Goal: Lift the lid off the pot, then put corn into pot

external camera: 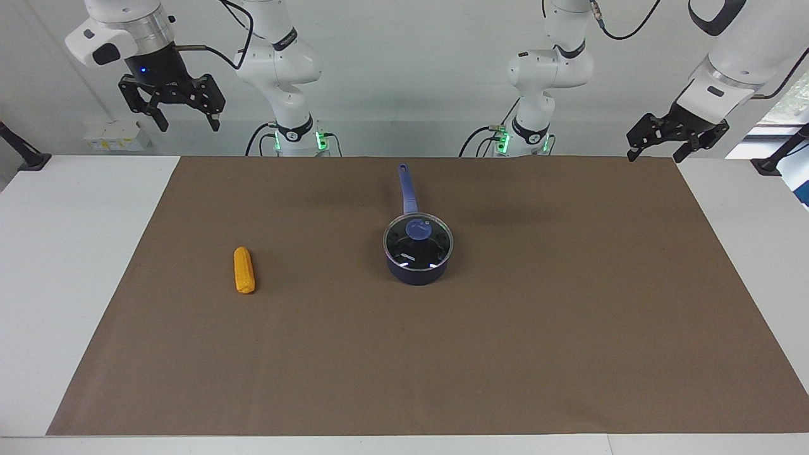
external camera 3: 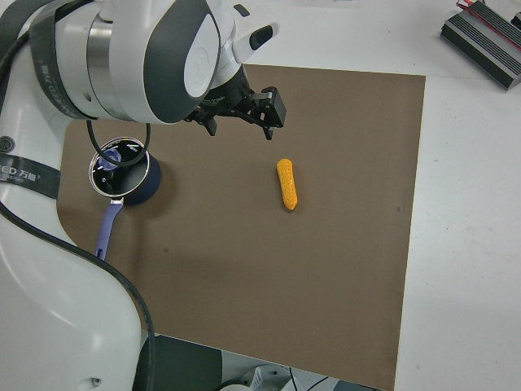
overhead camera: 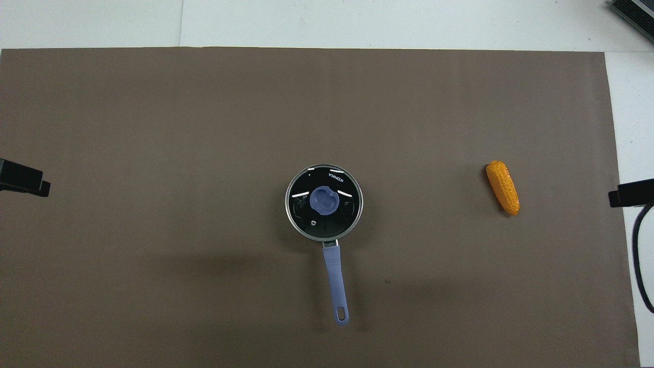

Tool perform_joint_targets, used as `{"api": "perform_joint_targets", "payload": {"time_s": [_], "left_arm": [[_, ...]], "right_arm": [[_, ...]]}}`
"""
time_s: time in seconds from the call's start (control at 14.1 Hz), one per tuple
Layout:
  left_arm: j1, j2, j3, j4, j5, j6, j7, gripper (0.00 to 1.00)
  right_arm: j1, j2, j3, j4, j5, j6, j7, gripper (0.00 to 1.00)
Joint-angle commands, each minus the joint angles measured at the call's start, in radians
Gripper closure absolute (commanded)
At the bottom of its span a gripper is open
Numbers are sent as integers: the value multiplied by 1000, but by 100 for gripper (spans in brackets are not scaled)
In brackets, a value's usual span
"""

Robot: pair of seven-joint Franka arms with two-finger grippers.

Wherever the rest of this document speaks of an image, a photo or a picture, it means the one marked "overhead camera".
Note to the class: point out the orange toy corn cob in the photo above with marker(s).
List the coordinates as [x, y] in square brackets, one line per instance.
[503, 186]

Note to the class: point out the glass lid with blue knob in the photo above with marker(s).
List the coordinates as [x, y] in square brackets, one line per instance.
[324, 200]

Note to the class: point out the dark ridged metal box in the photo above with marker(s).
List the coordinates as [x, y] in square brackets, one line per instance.
[636, 15]

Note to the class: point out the brown table mat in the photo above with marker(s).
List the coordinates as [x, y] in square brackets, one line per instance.
[204, 128]

